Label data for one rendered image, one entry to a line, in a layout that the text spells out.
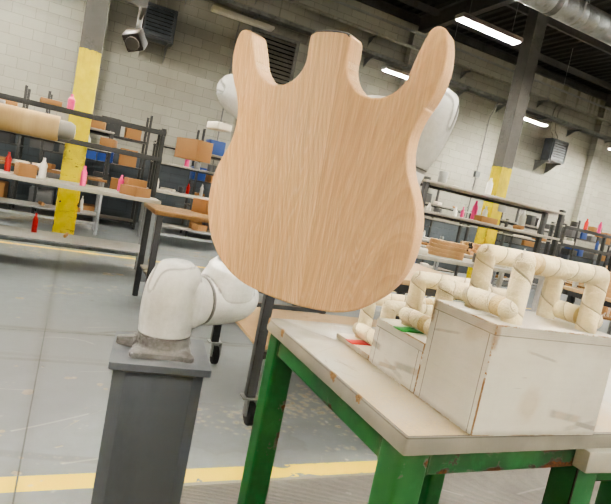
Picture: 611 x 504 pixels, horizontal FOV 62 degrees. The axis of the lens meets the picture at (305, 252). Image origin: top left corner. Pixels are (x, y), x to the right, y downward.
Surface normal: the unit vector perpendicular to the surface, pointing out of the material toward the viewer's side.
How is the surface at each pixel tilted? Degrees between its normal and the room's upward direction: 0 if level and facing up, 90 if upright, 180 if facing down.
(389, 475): 90
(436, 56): 96
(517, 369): 90
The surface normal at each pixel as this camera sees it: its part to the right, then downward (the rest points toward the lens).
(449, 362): -0.90, -0.14
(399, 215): -0.46, 0.10
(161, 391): 0.28, 0.15
